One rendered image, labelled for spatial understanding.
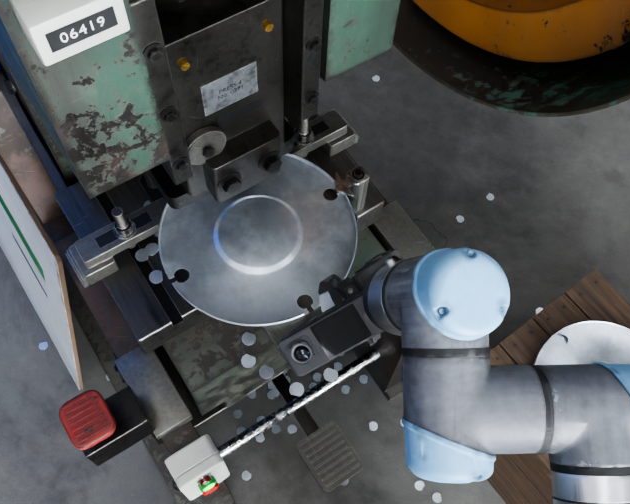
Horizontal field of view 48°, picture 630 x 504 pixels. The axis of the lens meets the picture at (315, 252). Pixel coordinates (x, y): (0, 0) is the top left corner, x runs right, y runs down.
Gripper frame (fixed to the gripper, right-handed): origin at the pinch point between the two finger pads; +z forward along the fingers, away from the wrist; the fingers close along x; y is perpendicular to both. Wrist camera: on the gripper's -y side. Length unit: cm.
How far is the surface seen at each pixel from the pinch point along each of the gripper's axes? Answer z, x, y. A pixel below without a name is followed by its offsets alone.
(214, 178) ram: 0.4, 21.7, -2.8
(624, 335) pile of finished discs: 35, -44, 59
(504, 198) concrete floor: 89, -16, 85
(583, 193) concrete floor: 84, -27, 104
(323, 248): 12.1, 6.1, 8.0
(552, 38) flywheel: -19.6, 14.0, 34.2
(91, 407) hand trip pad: 13.9, 5.4, -30.5
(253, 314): 11.0, 3.9, -6.1
